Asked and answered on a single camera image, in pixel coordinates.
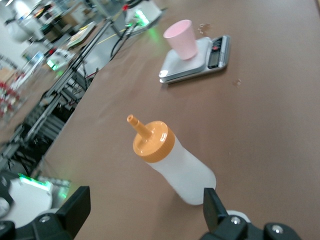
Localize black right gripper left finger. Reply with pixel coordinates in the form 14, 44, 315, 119
14, 185, 91, 240

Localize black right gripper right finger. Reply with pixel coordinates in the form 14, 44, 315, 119
202, 187, 251, 240

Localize squeeze bottle orange cap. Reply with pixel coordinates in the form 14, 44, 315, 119
126, 114, 217, 206

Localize pink plastic cup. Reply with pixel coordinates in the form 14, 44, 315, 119
163, 19, 199, 61

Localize silver digital kitchen scale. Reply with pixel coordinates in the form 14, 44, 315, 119
158, 34, 232, 85

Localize white background machine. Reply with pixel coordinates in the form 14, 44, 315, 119
4, 0, 45, 45

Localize aluminium table frame rail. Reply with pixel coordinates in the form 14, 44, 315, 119
0, 14, 131, 176

